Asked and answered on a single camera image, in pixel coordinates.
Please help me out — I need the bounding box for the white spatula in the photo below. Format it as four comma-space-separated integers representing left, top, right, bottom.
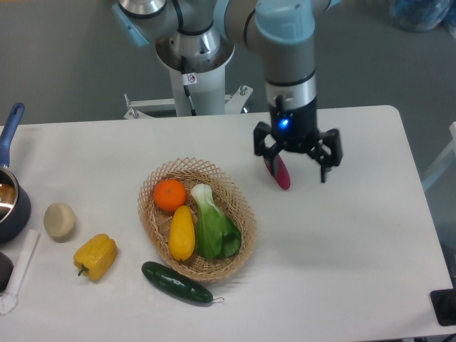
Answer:
1, 229, 40, 315

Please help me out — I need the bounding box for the white frame right edge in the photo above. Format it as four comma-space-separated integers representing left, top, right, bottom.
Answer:
421, 122, 455, 192

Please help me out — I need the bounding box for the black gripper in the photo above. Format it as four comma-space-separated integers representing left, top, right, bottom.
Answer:
253, 95, 343, 183

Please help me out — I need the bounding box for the green bok choy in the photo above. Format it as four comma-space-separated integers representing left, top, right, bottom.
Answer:
190, 184, 242, 260

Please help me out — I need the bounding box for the yellow bell pepper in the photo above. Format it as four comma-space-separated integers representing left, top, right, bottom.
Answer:
73, 234, 118, 281

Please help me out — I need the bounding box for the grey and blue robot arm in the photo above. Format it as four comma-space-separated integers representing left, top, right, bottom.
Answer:
112, 1, 343, 189

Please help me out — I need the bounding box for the orange tangerine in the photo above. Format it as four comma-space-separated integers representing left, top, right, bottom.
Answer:
152, 179, 187, 212

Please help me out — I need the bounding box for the dark blue saucepan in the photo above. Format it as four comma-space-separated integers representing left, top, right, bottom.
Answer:
1, 103, 31, 244

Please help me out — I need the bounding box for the dark green cucumber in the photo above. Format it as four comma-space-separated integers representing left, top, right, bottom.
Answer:
141, 261, 224, 305

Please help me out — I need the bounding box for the blue plastic bag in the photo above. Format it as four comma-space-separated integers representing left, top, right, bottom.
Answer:
389, 0, 455, 33

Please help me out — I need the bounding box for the black device at table edge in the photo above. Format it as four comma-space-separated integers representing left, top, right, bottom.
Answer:
430, 289, 455, 326

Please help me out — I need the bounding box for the beige round potato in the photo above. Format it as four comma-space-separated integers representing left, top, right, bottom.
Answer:
43, 202, 76, 242

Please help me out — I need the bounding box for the dark round object left edge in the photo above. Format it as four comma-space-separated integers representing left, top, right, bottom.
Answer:
0, 252, 14, 292

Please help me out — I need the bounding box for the purple sweet potato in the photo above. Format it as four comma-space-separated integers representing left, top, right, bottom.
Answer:
264, 155, 291, 190

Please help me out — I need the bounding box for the woven wicker basket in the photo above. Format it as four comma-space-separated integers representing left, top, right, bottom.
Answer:
138, 157, 257, 282

